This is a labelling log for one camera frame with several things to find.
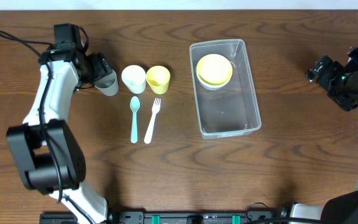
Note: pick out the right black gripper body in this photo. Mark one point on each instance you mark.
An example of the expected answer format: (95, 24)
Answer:
(322, 70)

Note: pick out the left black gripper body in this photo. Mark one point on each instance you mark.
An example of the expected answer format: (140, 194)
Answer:
(101, 66)

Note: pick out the grey plastic cup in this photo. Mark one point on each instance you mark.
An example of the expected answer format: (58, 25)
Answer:
(108, 85)

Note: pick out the white plastic cup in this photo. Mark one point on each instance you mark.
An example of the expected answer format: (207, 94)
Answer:
(134, 77)

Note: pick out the mint green plastic spoon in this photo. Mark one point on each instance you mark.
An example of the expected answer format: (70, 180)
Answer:
(134, 106)

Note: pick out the yellow plastic cup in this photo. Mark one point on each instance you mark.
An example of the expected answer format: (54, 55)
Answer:
(158, 78)

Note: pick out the white plastic fork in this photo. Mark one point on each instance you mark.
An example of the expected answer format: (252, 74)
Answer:
(155, 109)

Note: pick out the clear plastic container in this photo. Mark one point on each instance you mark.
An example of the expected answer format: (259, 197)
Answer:
(233, 109)

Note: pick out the yellow plastic bowl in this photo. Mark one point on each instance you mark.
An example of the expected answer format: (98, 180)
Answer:
(214, 69)

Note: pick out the white plastic bowl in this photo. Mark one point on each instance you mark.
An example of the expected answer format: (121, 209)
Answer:
(210, 86)

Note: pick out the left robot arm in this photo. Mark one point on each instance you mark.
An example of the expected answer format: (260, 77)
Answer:
(44, 149)

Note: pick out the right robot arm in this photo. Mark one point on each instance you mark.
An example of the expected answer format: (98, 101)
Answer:
(342, 209)

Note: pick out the black mounting rail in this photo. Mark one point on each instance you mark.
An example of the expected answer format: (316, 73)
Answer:
(140, 217)

